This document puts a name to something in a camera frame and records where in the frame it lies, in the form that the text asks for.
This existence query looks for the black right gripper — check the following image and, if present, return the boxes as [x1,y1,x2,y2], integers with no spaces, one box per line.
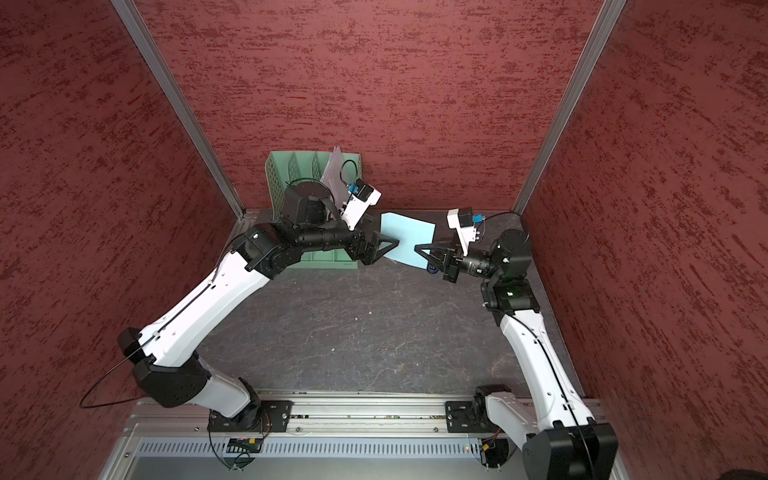
[415,234,502,282]

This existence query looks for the light blue square paper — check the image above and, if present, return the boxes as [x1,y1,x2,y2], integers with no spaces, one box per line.
[380,213,436,270]

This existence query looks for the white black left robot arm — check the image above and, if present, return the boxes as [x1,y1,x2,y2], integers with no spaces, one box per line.
[118,179,399,431]

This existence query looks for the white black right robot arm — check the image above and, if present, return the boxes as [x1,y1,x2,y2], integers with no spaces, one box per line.
[414,229,619,479]

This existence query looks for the white paper sheets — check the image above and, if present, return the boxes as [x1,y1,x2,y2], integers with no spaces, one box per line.
[320,146,349,209]

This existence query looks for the green plastic file organizer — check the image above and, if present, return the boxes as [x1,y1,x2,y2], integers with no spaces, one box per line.
[265,151,362,271]

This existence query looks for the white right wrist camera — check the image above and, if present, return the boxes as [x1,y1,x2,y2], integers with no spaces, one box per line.
[446,207,485,256]

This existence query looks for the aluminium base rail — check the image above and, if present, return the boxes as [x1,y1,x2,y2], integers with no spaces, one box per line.
[122,392,613,438]

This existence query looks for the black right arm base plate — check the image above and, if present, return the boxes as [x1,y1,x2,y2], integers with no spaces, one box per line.
[444,401,483,434]

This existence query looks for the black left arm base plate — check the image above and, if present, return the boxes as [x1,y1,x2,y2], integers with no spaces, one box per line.
[208,400,293,436]

